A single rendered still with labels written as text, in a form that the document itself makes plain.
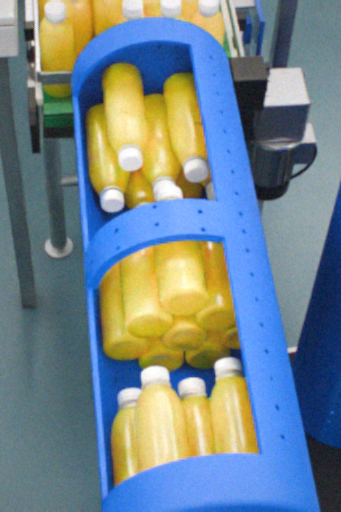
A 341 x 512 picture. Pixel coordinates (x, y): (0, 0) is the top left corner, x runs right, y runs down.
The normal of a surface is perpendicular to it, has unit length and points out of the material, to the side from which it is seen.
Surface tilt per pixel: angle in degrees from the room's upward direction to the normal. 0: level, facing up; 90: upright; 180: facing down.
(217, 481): 0
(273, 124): 90
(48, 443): 0
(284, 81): 0
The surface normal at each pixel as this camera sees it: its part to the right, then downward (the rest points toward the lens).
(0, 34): 0.11, 0.80
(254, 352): 0.55, -0.54
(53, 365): 0.04, -0.59
